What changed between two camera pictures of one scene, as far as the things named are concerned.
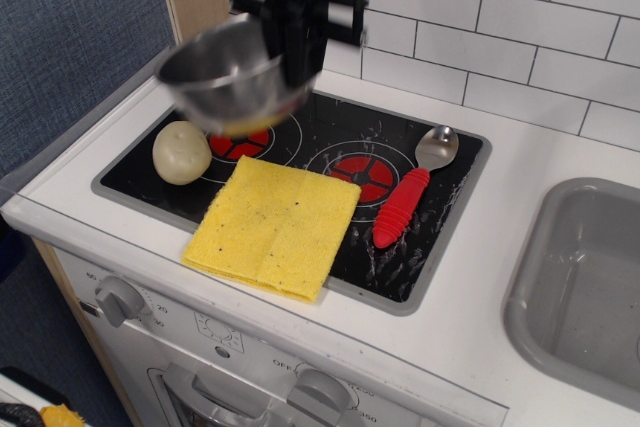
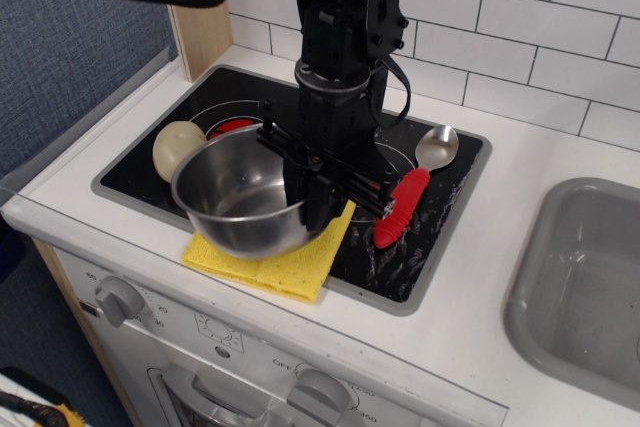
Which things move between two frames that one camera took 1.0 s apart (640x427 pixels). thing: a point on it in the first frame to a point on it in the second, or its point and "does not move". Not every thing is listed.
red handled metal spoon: (434, 147) does not move
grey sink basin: (573, 292) does not move
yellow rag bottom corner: (60, 416) does not move
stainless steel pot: (222, 76) to (232, 190)
